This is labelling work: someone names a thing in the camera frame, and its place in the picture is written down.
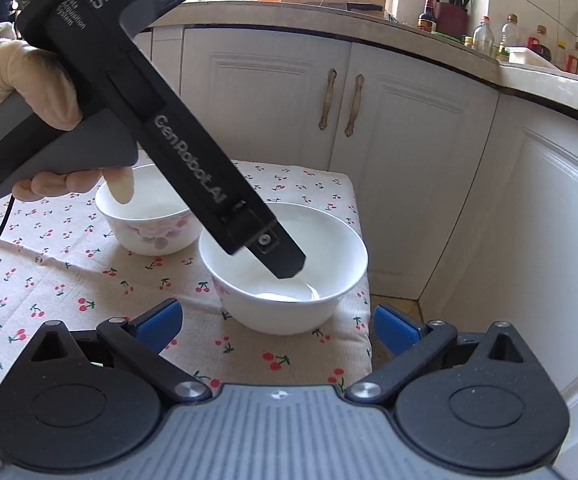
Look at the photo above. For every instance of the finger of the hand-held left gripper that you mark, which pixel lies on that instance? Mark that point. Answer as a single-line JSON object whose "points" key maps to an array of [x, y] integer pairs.
{"points": [[284, 260]]}

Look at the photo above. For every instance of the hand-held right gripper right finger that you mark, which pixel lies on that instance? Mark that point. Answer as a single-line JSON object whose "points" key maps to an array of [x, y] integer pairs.
{"points": [[394, 330]]}

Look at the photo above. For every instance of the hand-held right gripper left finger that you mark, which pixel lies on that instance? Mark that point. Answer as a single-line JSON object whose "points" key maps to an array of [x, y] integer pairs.
{"points": [[161, 325]]}

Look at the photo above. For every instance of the white bowl pink floral print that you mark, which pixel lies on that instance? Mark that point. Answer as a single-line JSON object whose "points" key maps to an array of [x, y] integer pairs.
{"points": [[144, 202], [329, 260]]}

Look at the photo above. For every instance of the person's left hand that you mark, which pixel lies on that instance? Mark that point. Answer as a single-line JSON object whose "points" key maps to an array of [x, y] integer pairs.
{"points": [[29, 75]]}

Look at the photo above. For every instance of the cherry print tablecloth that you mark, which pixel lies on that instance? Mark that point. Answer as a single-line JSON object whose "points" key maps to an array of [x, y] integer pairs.
{"points": [[69, 280]]}

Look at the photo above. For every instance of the green packet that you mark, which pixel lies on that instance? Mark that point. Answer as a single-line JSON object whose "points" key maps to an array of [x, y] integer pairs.
{"points": [[446, 36]]}

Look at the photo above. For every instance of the dark soy sauce bottle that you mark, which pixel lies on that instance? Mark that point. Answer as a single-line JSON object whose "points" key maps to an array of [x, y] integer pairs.
{"points": [[426, 17]]}

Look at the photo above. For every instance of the red knife block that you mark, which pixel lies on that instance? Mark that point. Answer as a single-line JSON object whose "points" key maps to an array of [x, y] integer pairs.
{"points": [[451, 17]]}

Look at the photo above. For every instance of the white plastic tray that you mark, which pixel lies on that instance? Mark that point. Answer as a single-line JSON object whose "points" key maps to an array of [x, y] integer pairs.
{"points": [[526, 57]]}

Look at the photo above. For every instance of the clear oil bottle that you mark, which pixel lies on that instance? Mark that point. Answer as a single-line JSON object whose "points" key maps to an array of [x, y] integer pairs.
{"points": [[509, 35]]}

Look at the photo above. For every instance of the yellow oil bottle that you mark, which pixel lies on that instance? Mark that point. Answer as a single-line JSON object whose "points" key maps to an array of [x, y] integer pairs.
{"points": [[561, 57]]}

